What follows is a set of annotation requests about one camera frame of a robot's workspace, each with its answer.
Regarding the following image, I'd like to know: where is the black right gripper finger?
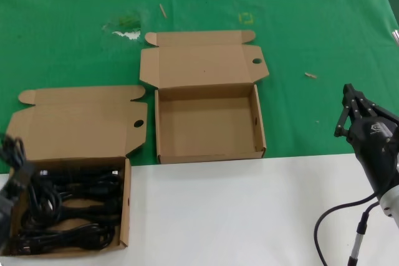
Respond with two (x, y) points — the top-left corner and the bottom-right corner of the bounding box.
(334, 83), (359, 138)
(353, 90), (399, 123)

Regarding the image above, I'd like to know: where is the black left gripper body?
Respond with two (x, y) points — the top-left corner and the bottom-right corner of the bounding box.
(0, 192), (16, 248)

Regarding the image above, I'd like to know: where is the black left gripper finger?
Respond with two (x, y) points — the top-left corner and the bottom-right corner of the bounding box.
(1, 160), (36, 203)

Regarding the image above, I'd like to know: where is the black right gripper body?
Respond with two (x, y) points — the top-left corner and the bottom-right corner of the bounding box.
(347, 115), (399, 197)

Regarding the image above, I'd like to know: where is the empty open cardboard box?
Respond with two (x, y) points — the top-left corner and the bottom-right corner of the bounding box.
(138, 30), (271, 165)

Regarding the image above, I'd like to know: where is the green table cloth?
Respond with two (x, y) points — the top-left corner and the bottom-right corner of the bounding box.
(0, 0), (399, 175)

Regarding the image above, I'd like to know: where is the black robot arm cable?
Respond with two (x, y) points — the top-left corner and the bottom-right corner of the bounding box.
(314, 193), (382, 266)

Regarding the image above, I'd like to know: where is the cardboard box with cords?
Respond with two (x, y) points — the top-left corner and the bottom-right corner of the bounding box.
(4, 84), (149, 253)

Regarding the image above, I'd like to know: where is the cable with metal connector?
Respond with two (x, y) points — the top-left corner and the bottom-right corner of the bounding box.
(347, 201), (381, 266)

